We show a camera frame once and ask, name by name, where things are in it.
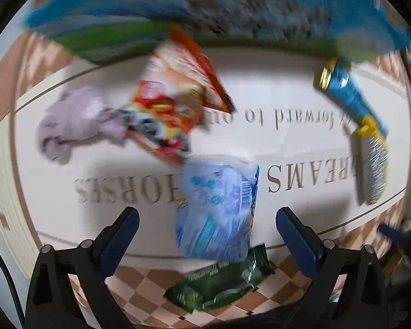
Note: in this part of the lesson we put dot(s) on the yellow silver mesh pouch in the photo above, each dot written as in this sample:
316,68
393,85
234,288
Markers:
374,159

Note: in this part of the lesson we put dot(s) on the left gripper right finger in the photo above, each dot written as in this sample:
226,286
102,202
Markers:
302,242

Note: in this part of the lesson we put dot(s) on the purple fluffy cloth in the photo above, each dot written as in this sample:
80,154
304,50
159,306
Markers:
78,115

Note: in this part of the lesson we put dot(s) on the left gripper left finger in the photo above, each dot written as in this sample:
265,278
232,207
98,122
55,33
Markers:
115,239

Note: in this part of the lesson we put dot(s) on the long blue snack packet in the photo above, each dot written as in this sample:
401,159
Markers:
335,81

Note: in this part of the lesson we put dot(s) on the light blue tissue pack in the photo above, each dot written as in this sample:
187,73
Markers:
216,208

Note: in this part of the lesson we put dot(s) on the green snack packet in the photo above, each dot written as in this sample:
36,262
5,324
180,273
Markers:
221,283

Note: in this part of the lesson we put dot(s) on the open cardboard box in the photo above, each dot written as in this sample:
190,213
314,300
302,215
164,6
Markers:
102,31

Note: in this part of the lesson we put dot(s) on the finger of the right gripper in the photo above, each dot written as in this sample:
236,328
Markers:
397,237

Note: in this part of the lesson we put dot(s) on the orange panda snack bag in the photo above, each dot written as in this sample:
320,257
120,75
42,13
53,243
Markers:
170,98

